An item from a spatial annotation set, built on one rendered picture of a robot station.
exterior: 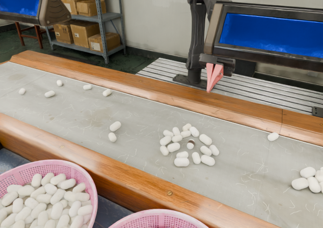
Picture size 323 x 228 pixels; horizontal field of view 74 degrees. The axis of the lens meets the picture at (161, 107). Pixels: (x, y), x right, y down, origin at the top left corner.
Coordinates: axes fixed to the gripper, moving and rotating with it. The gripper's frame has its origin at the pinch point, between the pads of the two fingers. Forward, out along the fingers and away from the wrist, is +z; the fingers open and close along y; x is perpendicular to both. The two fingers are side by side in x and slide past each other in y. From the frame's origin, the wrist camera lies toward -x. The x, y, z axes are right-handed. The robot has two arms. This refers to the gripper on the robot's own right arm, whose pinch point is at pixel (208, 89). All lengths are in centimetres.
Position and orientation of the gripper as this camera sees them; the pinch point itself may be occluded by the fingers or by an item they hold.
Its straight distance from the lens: 63.7
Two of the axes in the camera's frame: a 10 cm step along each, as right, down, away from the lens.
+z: -3.3, 9.2, -1.9
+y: 9.0, 2.5, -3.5
